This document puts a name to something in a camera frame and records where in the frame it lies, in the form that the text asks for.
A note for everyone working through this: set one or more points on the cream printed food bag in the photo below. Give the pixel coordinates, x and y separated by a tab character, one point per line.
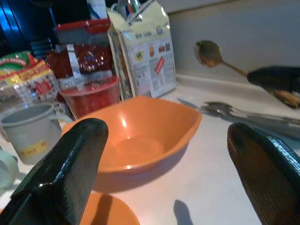
145	56

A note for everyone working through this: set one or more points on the red and green snack packet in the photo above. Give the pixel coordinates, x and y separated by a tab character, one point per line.
25	75

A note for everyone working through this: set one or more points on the gold metal spoon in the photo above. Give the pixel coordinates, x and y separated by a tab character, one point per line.
214	56

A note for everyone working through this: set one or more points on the orange plastic plate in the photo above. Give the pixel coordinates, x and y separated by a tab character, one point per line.
110	209

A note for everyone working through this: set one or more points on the red lidded plastic tub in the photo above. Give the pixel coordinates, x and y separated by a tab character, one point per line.
92	97

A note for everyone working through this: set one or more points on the clear box with red lid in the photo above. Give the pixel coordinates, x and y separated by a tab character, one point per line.
82	31

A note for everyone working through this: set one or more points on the grey mug with yellow label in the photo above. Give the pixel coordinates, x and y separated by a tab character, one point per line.
29	133

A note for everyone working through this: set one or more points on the silver metal fork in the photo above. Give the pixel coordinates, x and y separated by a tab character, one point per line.
246	116

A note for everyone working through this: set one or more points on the orange square plastic bowl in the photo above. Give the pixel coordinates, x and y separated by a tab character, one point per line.
143	138

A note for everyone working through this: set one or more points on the pale green mug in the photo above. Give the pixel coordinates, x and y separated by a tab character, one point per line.
7	171

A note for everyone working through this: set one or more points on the dark red foil snack bag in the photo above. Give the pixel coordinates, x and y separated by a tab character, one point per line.
80	61

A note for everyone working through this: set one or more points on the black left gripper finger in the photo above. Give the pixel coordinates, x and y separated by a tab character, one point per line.
267	173
276	80
58	173

